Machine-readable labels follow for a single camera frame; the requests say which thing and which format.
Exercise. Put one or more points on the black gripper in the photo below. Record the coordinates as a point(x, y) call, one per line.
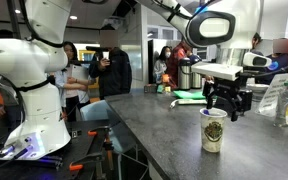
point(229, 91)

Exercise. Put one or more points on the white paper cup with crest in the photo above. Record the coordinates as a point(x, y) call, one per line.
point(213, 131)

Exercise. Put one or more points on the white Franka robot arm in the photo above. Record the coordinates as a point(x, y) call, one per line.
point(34, 100)

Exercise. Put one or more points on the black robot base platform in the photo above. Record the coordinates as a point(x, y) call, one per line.
point(80, 143)

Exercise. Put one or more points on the white power strip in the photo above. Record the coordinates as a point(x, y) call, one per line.
point(190, 102)

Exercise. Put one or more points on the green flat folder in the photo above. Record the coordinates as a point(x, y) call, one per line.
point(187, 94)

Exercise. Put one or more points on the white plate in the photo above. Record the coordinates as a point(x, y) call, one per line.
point(255, 89)

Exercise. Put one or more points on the steel coffee dispenser blue lid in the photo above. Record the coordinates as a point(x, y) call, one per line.
point(196, 78)

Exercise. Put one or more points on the white printed sign stand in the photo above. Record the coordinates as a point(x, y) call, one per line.
point(274, 95)

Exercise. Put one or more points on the clear plastic water bottle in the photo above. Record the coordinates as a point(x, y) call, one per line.
point(284, 103)

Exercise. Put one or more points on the person in red jacket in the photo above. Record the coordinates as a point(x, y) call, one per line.
point(175, 63)

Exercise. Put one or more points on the person in blue top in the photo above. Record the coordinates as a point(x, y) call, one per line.
point(279, 65)

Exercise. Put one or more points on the woman with face mask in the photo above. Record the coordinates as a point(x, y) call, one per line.
point(160, 66)

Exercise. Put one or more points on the man in black filming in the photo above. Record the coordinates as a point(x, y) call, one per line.
point(114, 73)

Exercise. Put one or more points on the pale blue chair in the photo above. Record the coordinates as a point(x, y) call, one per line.
point(97, 111)

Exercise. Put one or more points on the woman in white shirt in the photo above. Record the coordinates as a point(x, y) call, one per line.
point(72, 83)

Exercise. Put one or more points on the round ceiling light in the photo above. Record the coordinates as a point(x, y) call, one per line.
point(73, 17)
point(17, 11)

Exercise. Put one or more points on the black vertical pole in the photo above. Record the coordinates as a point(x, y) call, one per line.
point(14, 20)

